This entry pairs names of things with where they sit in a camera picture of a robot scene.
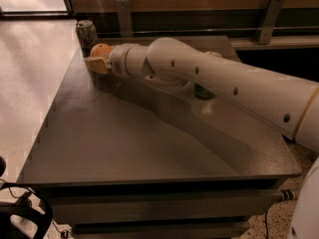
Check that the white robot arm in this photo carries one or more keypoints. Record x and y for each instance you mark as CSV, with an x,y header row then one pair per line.
x,y
290,104

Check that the white 7up can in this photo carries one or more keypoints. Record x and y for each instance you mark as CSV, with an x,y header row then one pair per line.
x,y
87,35

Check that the green soda can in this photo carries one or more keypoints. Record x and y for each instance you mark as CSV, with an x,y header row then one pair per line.
x,y
199,91

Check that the right metal wall bracket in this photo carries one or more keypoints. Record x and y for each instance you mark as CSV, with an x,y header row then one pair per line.
x,y
271,14

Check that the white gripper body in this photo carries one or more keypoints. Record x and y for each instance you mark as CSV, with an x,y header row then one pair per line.
x,y
117,61

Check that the left metal wall bracket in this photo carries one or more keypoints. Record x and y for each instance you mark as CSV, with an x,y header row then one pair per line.
x,y
125,18

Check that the metal wall bracket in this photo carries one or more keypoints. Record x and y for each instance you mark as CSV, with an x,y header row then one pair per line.
x,y
271,14
125,18

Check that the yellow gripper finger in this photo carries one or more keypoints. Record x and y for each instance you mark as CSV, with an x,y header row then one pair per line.
x,y
98,65

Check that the orange fruit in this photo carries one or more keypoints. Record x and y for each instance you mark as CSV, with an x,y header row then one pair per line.
x,y
101,50

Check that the grey drawer cabinet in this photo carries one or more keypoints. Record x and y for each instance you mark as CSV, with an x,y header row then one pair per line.
x,y
117,159

